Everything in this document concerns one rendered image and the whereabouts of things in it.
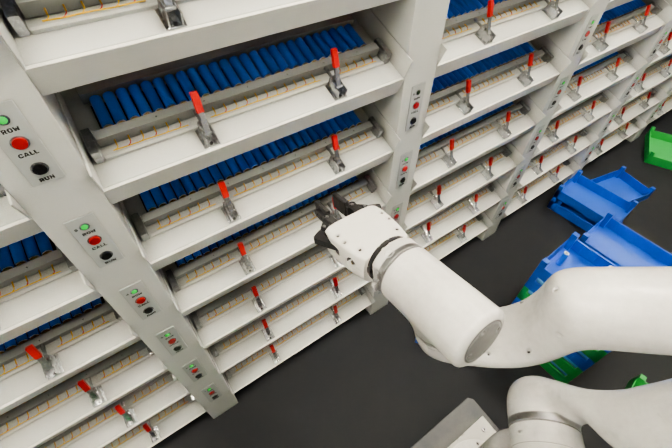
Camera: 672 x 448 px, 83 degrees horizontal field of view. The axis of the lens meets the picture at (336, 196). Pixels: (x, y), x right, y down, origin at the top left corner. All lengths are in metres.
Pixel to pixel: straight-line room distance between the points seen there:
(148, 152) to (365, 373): 1.19
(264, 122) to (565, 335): 0.55
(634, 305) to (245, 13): 0.58
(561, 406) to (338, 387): 0.92
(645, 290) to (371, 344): 1.26
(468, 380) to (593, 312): 1.22
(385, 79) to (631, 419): 0.70
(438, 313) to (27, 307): 0.69
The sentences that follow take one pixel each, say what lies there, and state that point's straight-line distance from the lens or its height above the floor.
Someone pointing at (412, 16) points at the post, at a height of 1.23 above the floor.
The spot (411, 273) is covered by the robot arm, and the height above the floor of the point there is 1.11.
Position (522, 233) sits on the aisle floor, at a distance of 2.14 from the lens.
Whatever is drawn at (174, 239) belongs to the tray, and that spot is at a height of 0.91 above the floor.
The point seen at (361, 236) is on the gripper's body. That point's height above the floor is 1.08.
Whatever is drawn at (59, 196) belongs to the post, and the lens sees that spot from 0.67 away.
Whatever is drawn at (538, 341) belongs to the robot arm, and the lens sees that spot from 0.53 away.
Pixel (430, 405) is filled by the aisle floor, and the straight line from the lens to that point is 1.60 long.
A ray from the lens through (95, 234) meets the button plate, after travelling 0.73.
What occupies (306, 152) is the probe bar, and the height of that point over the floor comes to 0.95.
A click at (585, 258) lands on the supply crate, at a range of 1.60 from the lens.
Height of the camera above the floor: 1.52
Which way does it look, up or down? 47 degrees down
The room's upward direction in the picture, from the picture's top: straight up
